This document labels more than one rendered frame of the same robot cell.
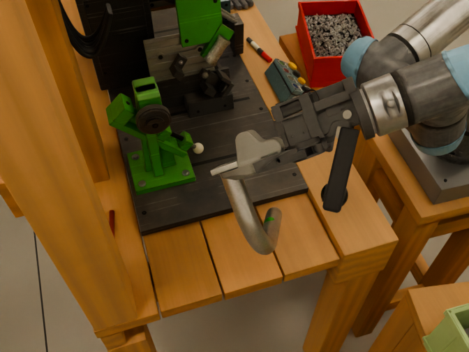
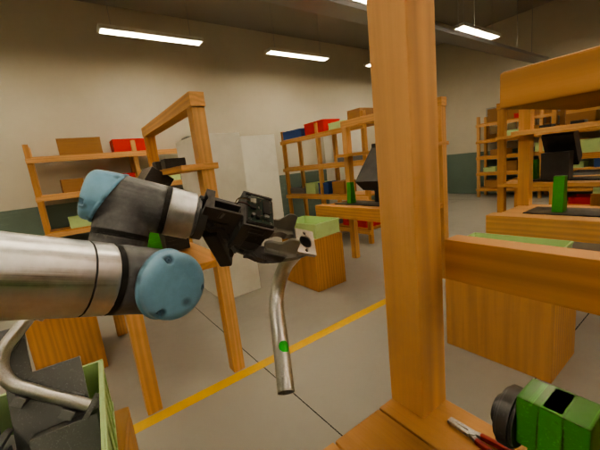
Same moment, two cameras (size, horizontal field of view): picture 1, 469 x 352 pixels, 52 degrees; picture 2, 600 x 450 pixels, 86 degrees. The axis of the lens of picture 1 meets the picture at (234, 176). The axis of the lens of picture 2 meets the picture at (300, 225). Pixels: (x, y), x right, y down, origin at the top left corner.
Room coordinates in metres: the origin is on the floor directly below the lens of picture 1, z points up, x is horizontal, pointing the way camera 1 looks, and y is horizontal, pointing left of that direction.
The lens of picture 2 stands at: (1.01, -0.16, 1.46)
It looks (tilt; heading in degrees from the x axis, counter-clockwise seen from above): 11 degrees down; 164
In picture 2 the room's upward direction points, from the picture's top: 6 degrees counter-clockwise
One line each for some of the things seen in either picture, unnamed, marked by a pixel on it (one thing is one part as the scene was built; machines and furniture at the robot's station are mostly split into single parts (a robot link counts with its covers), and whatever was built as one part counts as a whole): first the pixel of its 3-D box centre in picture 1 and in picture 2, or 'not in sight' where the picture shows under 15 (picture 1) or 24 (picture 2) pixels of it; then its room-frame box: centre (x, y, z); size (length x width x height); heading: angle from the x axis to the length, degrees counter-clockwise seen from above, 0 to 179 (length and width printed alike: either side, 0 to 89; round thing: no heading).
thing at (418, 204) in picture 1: (442, 162); not in sight; (0.86, -0.58, 0.83); 0.32 x 0.32 x 0.04; 15
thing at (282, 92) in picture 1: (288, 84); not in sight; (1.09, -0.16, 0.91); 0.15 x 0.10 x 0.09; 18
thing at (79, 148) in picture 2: not in sight; (142, 199); (-5.60, -1.24, 1.14); 3.01 x 0.54 x 2.28; 109
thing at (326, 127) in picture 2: not in sight; (328, 178); (-5.03, 2.27, 1.13); 2.48 x 0.54 x 2.27; 19
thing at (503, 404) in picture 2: (153, 121); (509, 413); (0.73, 0.17, 1.12); 0.07 x 0.03 x 0.08; 108
